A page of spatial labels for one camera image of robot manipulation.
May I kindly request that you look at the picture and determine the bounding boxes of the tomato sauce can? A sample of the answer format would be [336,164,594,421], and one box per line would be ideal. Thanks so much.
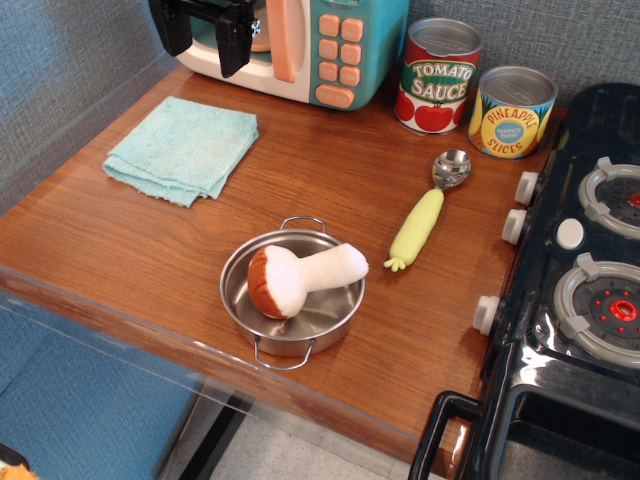
[395,17,483,134]

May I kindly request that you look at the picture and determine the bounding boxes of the pineapple slices can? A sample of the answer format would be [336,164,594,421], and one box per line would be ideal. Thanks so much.
[468,66,558,159]

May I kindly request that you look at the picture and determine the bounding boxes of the teal toy microwave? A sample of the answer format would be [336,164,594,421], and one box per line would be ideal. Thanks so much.
[174,0,410,112]

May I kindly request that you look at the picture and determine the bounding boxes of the orange plush toy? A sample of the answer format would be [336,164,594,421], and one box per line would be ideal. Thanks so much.
[0,464,39,480]

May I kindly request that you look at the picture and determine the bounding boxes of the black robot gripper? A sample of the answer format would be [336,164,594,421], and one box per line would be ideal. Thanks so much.
[148,0,261,78]

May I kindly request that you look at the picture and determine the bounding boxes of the small stainless steel pot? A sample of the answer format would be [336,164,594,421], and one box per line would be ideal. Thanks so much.
[219,216,369,370]

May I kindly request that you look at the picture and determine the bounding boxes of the spoon with green handle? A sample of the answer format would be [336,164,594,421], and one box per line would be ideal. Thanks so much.
[383,149,471,272]

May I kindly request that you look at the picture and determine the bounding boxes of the black toy stove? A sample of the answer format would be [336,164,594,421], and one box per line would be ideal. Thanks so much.
[409,83,639,479]

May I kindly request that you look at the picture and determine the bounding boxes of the light blue folded cloth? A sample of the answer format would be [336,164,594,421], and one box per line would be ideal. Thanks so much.
[103,97,259,208]

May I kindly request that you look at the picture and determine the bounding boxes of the white plush mushroom toy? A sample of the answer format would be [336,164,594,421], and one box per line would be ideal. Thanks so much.
[247,243,369,320]

